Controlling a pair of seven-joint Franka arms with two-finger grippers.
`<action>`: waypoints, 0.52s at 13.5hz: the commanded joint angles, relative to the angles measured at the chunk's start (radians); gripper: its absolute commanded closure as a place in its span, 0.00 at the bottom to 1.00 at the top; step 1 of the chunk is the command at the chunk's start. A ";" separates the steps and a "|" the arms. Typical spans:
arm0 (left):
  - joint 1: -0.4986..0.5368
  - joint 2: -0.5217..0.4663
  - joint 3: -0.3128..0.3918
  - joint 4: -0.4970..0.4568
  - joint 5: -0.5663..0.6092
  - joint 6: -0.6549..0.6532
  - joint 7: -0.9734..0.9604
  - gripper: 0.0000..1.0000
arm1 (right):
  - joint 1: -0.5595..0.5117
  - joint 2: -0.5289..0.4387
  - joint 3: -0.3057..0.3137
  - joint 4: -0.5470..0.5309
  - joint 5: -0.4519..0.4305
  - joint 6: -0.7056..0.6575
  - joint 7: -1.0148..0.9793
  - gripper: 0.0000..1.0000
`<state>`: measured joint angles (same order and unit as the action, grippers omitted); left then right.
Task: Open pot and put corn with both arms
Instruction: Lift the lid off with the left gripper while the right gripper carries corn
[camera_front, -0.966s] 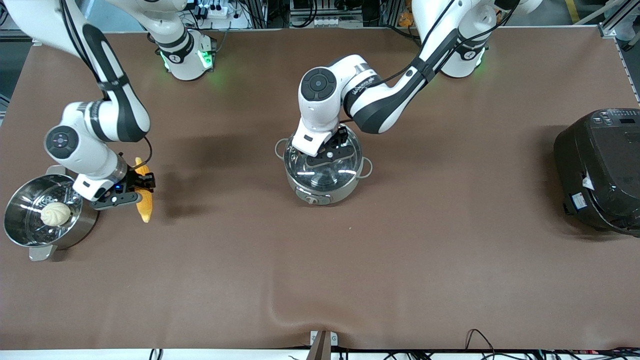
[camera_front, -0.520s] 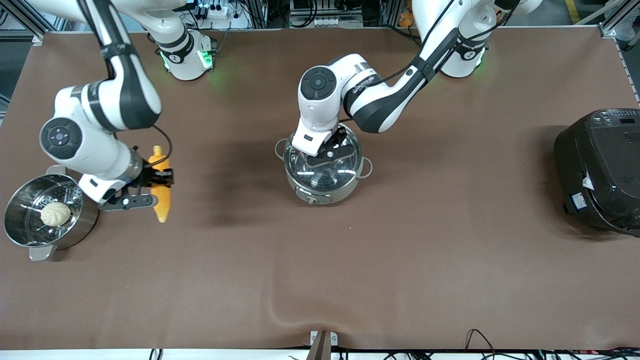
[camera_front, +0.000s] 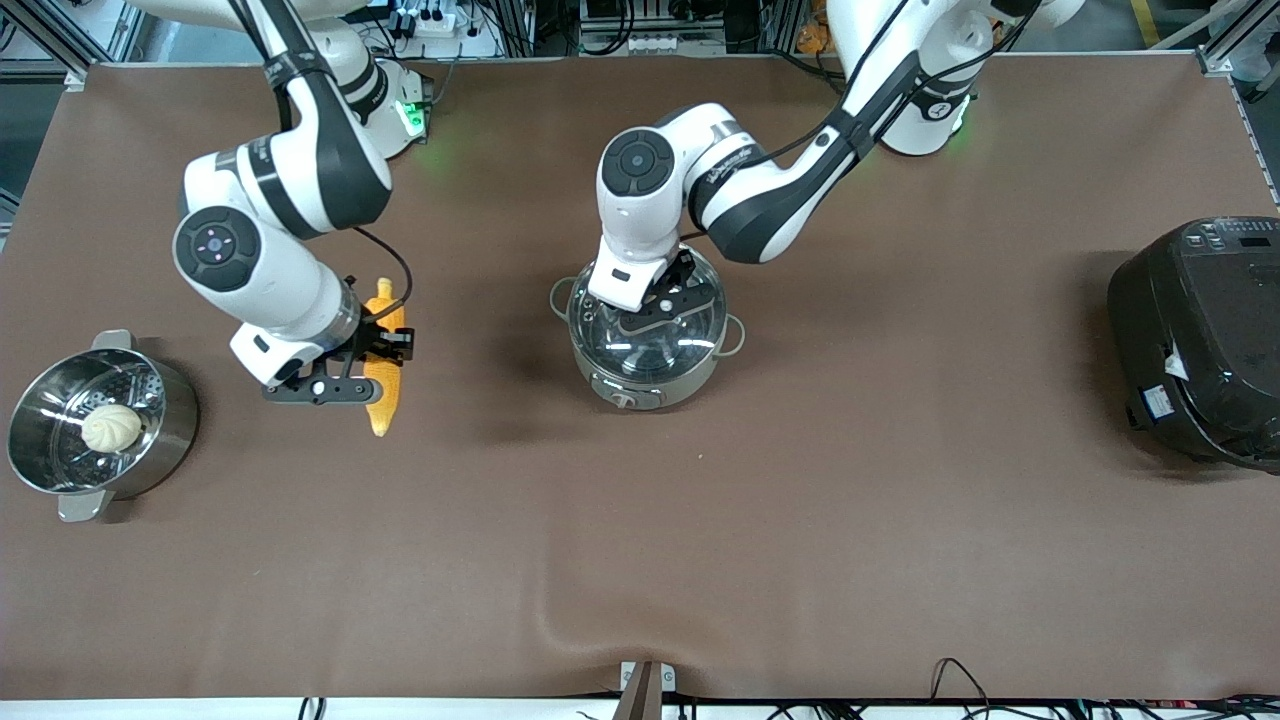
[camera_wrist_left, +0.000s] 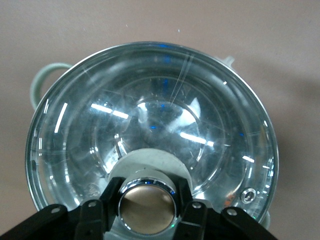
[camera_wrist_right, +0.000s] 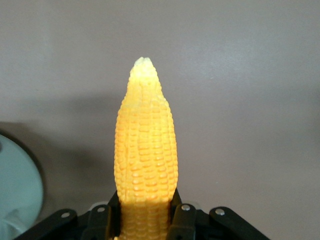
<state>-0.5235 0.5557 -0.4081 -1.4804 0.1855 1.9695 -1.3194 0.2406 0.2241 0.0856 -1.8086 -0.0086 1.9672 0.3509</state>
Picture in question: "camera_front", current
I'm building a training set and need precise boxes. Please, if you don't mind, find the yellow corn cob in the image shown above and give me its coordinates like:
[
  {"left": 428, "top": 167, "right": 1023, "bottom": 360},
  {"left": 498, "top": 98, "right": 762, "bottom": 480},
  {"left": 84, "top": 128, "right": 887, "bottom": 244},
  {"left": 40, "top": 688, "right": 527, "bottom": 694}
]
[{"left": 362, "top": 278, "right": 409, "bottom": 438}]

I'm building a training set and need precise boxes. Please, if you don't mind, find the round glass pot lid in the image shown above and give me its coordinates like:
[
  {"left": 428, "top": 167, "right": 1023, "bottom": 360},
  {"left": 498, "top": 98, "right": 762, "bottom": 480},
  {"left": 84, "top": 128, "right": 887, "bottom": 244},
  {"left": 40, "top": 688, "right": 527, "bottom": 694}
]
[{"left": 567, "top": 248, "right": 729, "bottom": 387}]

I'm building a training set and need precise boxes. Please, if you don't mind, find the grey-green electric pot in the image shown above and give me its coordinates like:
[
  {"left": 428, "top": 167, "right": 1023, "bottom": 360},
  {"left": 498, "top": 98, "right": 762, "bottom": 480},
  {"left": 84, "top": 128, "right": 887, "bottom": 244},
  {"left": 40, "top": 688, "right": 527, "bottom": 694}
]
[{"left": 550, "top": 245, "right": 748, "bottom": 412}]

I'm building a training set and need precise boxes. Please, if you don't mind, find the stainless steel steamer pot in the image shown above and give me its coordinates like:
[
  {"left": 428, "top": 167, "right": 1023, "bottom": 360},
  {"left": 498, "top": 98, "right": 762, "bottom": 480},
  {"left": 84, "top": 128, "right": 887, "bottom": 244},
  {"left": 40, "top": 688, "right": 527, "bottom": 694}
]
[{"left": 7, "top": 330, "right": 199, "bottom": 523}]

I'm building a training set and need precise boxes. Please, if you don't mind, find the white steamed bun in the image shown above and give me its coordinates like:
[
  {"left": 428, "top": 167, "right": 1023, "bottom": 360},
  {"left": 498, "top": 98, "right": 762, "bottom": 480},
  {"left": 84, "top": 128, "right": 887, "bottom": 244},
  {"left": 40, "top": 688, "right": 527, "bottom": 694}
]
[{"left": 80, "top": 403, "right": 144, "bottom": 454}]

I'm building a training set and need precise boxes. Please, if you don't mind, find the brown table cover mat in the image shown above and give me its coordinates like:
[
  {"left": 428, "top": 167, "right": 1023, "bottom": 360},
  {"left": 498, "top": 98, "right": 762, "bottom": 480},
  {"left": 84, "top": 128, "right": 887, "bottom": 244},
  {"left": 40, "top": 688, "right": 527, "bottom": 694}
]
[{"left": 0, "top": 55, "right": 1280, "bottom": 701}]

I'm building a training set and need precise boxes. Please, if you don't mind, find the metal table clamp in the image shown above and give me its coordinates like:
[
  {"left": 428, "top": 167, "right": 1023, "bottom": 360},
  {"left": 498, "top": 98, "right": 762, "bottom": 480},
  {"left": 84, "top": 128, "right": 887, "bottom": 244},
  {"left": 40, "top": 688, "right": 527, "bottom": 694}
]
[{"left": 618, "top": 660, "right": 677, "bottom": 720}]

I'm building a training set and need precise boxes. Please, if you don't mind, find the dark brown rice cooker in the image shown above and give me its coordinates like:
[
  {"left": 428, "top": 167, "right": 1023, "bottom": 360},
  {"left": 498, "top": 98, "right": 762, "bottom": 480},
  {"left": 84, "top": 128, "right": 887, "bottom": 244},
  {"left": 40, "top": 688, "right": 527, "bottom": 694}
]
[{"left": 1107, "top": 216, "right": 1280, "bottom": 471}]

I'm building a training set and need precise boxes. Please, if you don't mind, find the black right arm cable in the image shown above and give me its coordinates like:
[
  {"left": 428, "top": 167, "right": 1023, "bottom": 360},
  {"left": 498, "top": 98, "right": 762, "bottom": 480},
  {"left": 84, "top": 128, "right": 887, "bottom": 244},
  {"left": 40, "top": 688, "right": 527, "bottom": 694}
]
[{"left": 350, "top": 226, "right": 415, "bottom": 303}]

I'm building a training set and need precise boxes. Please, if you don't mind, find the aluminium frame post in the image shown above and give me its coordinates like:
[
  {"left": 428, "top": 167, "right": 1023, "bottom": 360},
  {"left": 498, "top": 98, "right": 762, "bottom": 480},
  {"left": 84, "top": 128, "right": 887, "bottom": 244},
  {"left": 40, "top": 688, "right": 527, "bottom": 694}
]
[
  {"left": 1195, "top": 0, "right": 1280, "bottom": 103},
  {"left": 0, "top": 0, "right": 136, "bottom": 93}
]

